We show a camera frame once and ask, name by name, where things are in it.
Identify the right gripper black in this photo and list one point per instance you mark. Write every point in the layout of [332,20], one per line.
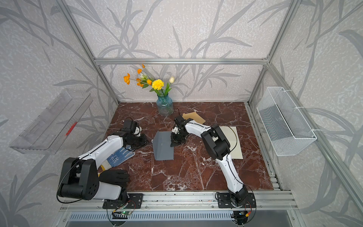
[174,142]

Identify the cream paper sheet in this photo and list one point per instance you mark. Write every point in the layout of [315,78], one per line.
[232,136]

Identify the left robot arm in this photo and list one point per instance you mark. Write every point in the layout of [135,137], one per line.
[79,178]

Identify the clear plastic wall tray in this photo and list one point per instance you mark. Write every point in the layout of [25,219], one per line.
[46,134]

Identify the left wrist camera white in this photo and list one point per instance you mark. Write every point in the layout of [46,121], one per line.
[137,131]

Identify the blue glass vase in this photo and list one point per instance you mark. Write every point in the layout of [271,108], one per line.
[165,105]

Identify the left green circuit board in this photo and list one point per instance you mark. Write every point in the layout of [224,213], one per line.
[121,215]

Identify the white wire mesh basket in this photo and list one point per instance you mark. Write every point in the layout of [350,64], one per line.
[287,129]

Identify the brown kraft envelope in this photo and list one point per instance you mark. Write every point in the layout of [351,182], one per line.
[194,116]

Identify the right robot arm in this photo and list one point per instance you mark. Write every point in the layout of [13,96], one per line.
[218,147]

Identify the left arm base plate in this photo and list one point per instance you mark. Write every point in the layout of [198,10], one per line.
[129,201]

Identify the black glove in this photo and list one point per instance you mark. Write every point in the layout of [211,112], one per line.
[117,177]

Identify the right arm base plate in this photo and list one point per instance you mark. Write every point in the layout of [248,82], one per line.
[226,201]

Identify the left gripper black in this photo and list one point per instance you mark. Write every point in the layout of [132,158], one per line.
[143,141]

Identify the blue dotted work glove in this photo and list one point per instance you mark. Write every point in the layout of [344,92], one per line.
[120,156]

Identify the yellow orange flower bouquet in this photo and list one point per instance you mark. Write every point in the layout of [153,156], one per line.
[145,81]

